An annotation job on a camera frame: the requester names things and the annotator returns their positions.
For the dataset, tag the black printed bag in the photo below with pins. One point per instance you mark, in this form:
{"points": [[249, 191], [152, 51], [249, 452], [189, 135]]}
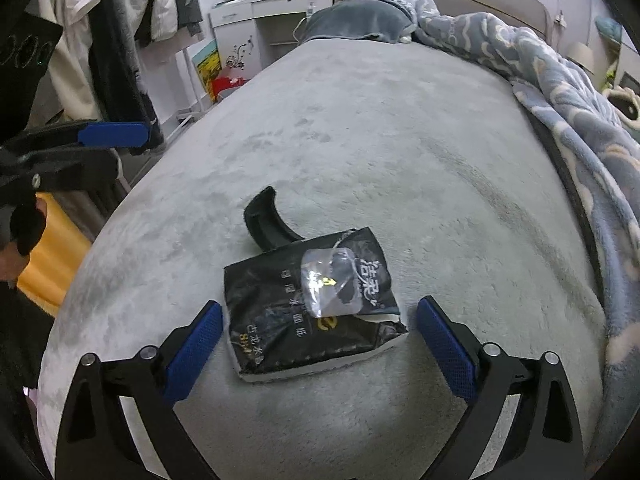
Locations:
{"points": [[25, 60]]}

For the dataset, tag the grey pillow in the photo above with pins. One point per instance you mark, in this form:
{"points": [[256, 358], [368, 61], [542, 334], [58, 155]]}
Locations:
{"points": [[355, 20]]}

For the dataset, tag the beige coat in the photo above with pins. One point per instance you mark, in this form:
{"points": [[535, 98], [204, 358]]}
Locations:
{"points": [[65, 80]]}

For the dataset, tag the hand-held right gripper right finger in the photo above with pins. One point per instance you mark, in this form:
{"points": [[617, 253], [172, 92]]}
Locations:
{"points": [[447, 347]]}

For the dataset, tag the white clothes rack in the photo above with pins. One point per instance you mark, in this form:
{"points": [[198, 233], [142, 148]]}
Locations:
{"points": [[182, 122]]}

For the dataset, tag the white table lamp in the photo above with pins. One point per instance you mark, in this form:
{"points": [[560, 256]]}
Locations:
{"points": [[582, 55]]}

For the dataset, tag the white garment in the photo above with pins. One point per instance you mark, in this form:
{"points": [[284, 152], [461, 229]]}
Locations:
{"points": [[75, 0]]}

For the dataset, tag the long black coat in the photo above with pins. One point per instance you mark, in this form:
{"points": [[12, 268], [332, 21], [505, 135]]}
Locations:
{"points": [[115, 60]]}

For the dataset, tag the grey bed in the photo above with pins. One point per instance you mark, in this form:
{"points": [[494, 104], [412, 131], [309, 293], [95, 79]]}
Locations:
{"points": [[400, 160]]}

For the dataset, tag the white plush toy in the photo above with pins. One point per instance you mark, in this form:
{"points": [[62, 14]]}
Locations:
{"points": [[617, 95]]}

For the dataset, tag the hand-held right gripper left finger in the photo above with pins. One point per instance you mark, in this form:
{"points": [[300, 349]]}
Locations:
{"points": [[197, 350]]}

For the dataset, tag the person's left hand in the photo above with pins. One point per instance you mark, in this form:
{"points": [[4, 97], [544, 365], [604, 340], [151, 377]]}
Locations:
{"points": [[12, 262]]}

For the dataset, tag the black tissue packet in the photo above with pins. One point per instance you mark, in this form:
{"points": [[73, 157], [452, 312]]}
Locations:
{"points": [[280, 310]]}

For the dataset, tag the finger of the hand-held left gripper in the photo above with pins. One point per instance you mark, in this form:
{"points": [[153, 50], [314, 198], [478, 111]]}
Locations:
{"points": [[115, 135], [75, 170]]}

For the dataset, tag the colourful painting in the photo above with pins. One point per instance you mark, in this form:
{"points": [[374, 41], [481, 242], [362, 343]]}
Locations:
{"points": [[207, 70]]}

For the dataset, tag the red bag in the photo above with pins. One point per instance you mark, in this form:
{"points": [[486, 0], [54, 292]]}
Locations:
{"points": [[225, 87]]}

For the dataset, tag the white puffer jacket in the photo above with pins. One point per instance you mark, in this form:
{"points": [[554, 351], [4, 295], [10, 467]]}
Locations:
{"points": [[155, 0]]}

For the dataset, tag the white dressing table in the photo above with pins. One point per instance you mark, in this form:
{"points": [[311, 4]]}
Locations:
{"points": [[280, 7]]}

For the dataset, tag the black curved plastic piece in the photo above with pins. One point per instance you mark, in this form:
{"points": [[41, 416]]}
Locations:
{"points": [[270, 220]]}

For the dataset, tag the blue cloud-patterned blanket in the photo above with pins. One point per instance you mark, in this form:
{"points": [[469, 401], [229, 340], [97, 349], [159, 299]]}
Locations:
{"points": [[550, 85]]}

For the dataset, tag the dark framed picture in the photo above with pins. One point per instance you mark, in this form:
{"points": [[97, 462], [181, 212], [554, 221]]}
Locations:
{"points": [[631, 80]]}

